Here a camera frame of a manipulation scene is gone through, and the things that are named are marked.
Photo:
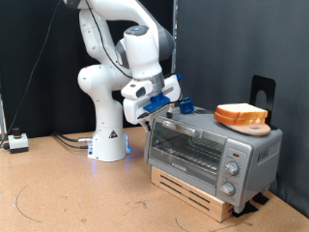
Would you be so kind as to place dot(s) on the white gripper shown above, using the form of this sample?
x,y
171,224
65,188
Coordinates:
x,y
135,109

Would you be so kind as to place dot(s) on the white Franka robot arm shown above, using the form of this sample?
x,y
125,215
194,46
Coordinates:
x,y
106,129

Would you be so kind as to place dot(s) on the silver oven knob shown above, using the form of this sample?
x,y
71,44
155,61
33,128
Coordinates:
x,y
227,189
232,168

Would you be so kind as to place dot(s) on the silver toaster oven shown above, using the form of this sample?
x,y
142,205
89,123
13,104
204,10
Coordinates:
x,y
264,151

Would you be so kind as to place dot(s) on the slatted wooden crate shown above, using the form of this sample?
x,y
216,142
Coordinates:
x,y
193,196

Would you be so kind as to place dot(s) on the round wooden board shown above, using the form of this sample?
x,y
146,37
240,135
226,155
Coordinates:
x,y
254,130

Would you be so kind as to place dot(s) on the dark grey backdrop curtain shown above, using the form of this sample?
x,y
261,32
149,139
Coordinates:
x,y
225,38

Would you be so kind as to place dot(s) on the black metal bookend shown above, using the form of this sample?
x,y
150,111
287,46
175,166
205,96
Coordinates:
x,y
257,83

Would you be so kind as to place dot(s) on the black foam pad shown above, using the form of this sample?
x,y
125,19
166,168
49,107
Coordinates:
x,y
244,209
260,198

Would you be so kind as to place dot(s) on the emergency stop button box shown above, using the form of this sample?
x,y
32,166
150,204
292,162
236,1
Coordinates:
x,y
18,141

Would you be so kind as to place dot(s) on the black backdrop curtain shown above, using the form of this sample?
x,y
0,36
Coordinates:
x,y
25,32

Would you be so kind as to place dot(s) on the wrist camera with blue bracket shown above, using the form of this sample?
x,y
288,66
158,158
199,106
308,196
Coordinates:
x,y
156,101

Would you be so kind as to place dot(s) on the metal frame post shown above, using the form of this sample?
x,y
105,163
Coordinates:
x,y
2,119

